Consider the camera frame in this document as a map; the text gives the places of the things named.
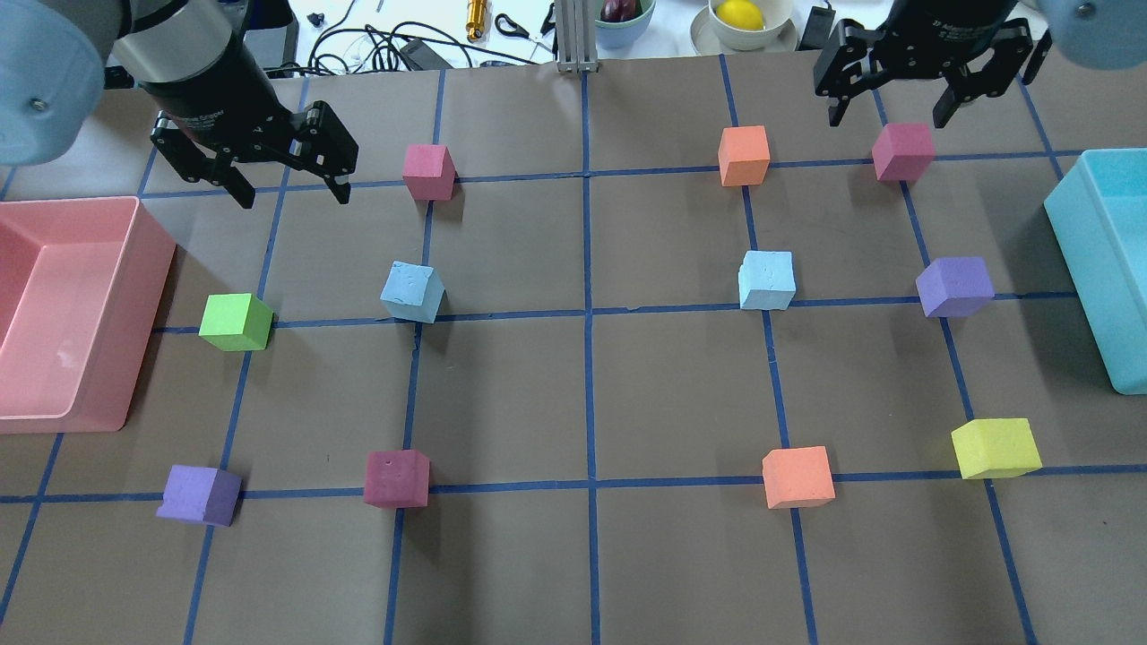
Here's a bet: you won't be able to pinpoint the purple block right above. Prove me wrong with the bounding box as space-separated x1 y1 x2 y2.
915 256 996 318

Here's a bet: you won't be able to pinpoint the orange block near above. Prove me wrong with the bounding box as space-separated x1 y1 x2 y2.
762 445 836 510

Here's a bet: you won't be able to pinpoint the pink block left far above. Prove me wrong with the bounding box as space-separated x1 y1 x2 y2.
401 143 457 202

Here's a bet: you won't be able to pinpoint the purple block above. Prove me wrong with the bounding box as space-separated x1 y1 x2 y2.
915 256 996 318
156 464 242 527

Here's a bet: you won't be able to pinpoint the green bowl with fruit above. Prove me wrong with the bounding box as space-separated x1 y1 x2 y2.
591 1 656 49

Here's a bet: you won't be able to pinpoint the orange block far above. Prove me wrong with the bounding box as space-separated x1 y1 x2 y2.
718 124 771 187

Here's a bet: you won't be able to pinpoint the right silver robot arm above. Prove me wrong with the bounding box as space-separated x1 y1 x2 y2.
814 1 1146 129

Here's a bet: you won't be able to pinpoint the yellow lemon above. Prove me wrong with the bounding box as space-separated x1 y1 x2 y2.
713 0 766 31

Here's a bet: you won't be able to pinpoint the pink plastic bin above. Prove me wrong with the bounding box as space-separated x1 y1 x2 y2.
1 196 175 435

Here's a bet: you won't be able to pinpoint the pink block right far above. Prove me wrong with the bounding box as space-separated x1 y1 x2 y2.
871 122 936 181

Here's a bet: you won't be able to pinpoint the purple block left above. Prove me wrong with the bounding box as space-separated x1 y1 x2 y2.
156 464 242 527

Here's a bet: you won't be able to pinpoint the aluminium frame post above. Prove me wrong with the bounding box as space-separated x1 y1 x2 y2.
554 0 599 73

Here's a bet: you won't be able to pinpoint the cream bowl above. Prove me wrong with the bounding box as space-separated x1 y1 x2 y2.
708 1 798 50

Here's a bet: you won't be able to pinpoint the orange block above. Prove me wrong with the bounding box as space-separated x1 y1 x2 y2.
718 124 771 187
762 445 836 510

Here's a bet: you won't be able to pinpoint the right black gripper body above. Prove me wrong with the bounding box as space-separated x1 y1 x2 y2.
814 1 1053 101

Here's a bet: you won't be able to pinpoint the green block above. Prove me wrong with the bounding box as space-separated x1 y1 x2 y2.
198 293 274 352

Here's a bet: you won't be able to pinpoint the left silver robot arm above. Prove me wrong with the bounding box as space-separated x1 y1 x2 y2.
1 1 359 208

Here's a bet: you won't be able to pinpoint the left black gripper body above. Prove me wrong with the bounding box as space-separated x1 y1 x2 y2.
134 31 359 185

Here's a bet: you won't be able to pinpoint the light blue block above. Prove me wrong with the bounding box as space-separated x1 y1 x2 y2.
738 250 798 311
379 261 445 325

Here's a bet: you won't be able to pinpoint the black scissors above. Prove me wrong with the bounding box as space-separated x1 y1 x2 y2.
493 3 556 41

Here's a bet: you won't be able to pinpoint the dark pink block left near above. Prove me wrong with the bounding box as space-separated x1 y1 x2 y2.
362 450 431 510

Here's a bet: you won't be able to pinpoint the black power adapter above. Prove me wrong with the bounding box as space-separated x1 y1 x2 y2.
796 1 836 50

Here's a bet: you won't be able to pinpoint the yellow block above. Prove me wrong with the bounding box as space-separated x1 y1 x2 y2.
950 419 1044 480

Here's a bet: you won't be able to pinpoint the cyan plastic bin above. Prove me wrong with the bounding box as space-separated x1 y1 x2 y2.
1044 148 1146 395

